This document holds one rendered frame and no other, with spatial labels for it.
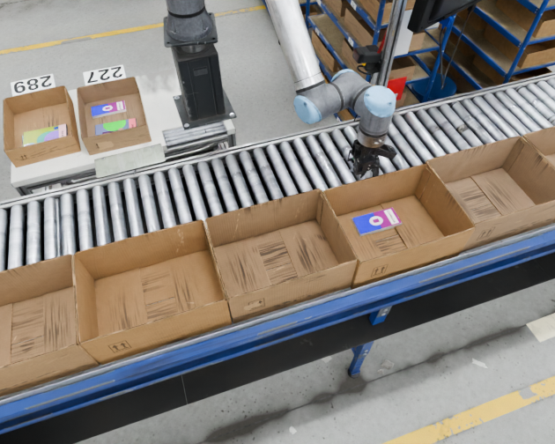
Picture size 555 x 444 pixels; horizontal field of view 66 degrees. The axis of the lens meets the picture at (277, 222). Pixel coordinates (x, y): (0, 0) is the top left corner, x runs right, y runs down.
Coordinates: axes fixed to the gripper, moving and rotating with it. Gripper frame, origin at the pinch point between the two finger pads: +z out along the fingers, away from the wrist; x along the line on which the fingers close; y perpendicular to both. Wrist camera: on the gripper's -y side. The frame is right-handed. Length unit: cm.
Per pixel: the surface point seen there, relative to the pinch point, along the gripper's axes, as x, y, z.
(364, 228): 14.4, 6.5, 7.4
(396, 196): 5.3, -11.0, 7.2
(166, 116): -86, 61, 23
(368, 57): -56, -26, -9
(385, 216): 12.0, -2.9, 7.4
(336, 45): -149, -57, 43
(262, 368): 40, 52, 36
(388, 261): 34.1, 9.6, -3.3
